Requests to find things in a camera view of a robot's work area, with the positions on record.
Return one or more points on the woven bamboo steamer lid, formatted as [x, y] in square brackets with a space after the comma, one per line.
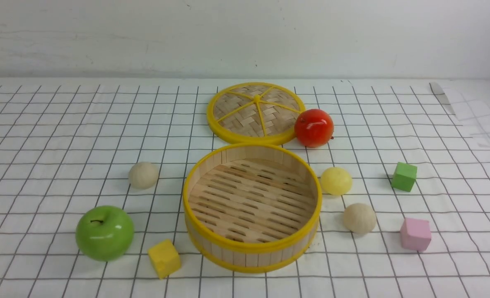
[254, 112]

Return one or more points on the white checkered tablecloth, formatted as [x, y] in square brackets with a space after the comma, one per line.
[66, 146]

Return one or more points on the green toy apple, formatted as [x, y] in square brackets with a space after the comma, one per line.
[104, 233]

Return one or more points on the green cube block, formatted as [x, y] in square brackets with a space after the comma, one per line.
[404, 176]

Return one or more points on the red toy apple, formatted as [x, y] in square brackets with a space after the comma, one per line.
[314, 128]

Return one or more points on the yellow bun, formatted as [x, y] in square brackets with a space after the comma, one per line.
[336, 181]

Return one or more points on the pink cube block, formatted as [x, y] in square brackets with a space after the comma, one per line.
[415, 234]

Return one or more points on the yellow cube block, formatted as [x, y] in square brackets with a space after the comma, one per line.
[164, 258]

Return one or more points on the yellow-rimmed bamboo steamer tray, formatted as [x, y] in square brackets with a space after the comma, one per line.
[252, 208]

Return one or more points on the white bun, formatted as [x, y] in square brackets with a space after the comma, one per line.
[143, 175]
[359, 218]

